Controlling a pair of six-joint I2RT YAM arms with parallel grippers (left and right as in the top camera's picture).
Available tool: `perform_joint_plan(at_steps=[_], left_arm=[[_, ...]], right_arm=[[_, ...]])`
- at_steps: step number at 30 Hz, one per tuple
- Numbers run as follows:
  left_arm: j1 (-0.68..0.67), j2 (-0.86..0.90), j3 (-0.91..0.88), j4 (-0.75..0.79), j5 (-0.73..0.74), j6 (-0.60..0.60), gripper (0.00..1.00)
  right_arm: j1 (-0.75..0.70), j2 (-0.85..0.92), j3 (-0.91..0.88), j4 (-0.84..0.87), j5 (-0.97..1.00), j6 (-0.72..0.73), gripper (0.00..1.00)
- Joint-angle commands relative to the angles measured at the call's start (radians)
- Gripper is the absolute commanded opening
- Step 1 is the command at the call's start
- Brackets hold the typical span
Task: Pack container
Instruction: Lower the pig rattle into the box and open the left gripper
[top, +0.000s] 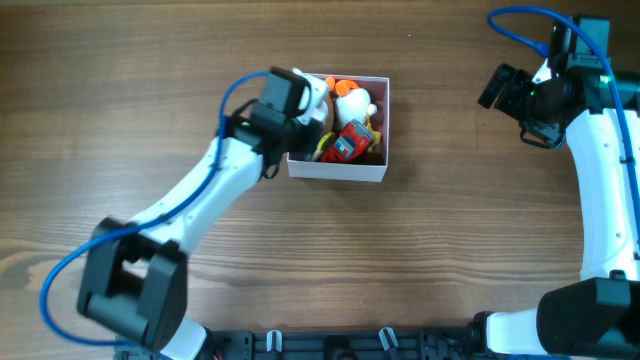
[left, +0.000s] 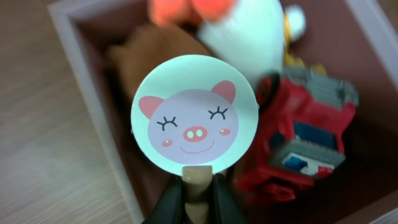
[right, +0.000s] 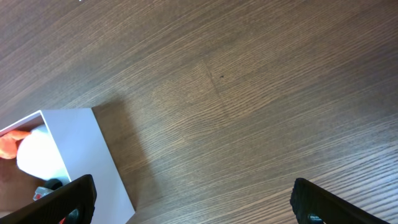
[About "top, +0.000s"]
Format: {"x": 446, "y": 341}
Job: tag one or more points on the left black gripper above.
{"x": 307, "y": 146}

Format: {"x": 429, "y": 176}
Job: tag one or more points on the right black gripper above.
{"x": 515, "y": 80}

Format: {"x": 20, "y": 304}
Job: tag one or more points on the red toy fire truck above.
{"x": 353, "y": 141}

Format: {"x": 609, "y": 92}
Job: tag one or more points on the white plush chicken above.
{"x": 352, "y": 103}

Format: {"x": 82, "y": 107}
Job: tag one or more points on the yellow cat rattle drum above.
{"x": 324, "y": 143}

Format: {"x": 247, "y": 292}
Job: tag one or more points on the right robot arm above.
{"x": 576, "y": 99}

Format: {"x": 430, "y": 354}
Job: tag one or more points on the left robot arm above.
{"x": 135, "y": 277}

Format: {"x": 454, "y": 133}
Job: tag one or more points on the white box pink interior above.
{"x": 374, "y": 167}

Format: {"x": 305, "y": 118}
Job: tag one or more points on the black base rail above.
{"x": 386, "y": 343}

